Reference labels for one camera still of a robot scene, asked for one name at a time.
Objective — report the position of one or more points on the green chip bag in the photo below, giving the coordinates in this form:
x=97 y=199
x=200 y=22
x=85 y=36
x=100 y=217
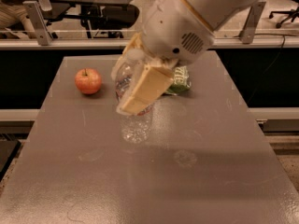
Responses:
x=181 y=81

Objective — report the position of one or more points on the left metal bracket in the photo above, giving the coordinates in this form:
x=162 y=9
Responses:
x=35 y=15

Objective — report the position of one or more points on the clear plastic water bottle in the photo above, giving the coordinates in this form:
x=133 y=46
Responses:
x=135 y=118

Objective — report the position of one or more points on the black background desk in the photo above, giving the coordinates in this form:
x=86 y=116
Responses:
x=59 y=7

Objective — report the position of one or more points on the right metal bracket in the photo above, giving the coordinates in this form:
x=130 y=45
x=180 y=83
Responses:
x=247 y=34

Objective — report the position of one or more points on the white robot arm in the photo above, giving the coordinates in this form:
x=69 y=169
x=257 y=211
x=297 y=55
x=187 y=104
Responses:
x=213 y=14

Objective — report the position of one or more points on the person in striped shirt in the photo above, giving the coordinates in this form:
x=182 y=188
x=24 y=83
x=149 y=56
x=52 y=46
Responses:
x=13 y=12

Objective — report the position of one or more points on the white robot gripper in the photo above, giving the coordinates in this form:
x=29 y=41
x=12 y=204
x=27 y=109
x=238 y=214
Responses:
x=174 y=32

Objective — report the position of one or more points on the red apple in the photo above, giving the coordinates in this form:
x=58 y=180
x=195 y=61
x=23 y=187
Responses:
x=88 y=81

